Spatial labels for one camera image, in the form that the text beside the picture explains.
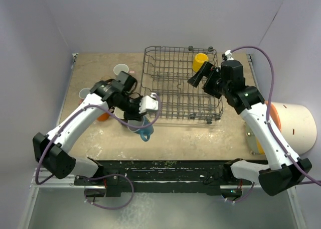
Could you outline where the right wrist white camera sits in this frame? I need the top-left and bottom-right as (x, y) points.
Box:
(222, 50), (234, 61)

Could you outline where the blue mug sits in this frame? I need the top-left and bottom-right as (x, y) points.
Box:
(127, 116), (154, 142)

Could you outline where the small salmon pink cup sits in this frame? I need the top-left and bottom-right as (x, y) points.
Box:
(78, 88), (90, 104)

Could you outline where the white cylinder with orange lid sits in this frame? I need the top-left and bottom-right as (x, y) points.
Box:
(247, 100), (317, 156)

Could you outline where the pink faceted mug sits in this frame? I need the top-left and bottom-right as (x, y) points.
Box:
(113, 64), (135, 76)

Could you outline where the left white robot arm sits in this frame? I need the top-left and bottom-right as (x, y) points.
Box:
(33, 71), (159, 185)

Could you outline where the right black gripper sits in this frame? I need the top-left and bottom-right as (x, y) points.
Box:
(189, 61), (230, 99)

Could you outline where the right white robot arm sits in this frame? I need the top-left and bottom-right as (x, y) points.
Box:
(188, 60), (312, 196)

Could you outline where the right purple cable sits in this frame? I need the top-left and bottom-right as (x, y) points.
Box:
(220, 46), (321, 205)

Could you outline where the yellow mug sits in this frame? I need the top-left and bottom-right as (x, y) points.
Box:
(192, 53), (209, 72)

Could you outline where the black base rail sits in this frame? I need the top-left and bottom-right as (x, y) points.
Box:
(74, 160), (251, 200)

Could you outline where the orange mug black handle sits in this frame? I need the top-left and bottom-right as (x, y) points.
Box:
(97, 113), (110, 122)

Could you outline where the grey wire dish rack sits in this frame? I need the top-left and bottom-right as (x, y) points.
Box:
(139, 46), (223, 124)

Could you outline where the aluminium frame rail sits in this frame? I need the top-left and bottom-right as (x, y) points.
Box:
(30, 167), (296, 189)

